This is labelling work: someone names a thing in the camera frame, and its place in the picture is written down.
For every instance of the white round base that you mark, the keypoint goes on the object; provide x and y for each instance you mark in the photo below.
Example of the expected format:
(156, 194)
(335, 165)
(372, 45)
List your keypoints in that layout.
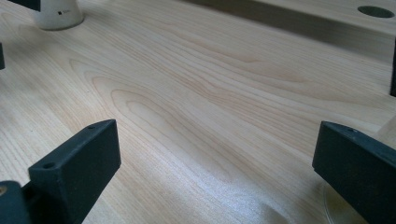
(59, 17)

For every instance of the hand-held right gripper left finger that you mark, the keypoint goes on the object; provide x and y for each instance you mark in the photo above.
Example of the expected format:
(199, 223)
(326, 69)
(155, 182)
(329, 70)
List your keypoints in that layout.
(77, 168)

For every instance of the dark angular object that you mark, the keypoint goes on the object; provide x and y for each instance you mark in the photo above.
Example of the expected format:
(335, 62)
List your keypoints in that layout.
(26, 3)

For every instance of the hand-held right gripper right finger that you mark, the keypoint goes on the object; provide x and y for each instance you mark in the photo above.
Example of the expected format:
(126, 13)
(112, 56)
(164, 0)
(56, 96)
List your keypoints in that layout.
(358, 168)

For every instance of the wooden desk with white frame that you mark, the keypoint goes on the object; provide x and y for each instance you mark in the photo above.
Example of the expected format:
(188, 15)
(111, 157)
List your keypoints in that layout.
(311, 9)

